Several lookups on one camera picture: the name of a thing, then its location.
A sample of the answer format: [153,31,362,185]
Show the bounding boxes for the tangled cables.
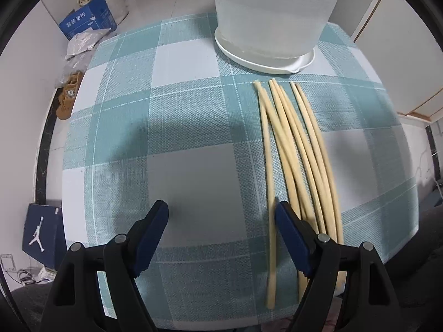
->
[17,268,44,284]

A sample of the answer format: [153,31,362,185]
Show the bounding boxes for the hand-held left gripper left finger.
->
[41,200,169,332]

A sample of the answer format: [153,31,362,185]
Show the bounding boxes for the pile of wooden chopsticks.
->
[253,79,347,310]

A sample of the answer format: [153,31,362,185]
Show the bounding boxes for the teal checked tablecloth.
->
[62,12,421,331]

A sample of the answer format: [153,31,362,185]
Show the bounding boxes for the blue cardboard box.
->
[58,0,118,41]

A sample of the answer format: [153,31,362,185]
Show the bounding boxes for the brown shoe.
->
[64,71,84,99]
[56,90,78,121]

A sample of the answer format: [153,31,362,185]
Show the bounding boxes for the beige fabric bag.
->
[77,0,129,25]

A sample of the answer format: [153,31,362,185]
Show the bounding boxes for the white plastic parcel bag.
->
[65,29,112,58]

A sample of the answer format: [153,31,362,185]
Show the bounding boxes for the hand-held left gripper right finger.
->
[274,201,404,332]

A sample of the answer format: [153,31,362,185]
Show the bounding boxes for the navy shoe box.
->
[21,203,68,271]

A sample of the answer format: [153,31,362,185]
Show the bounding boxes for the grey plastic utensil holder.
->
[210,0,343,74]

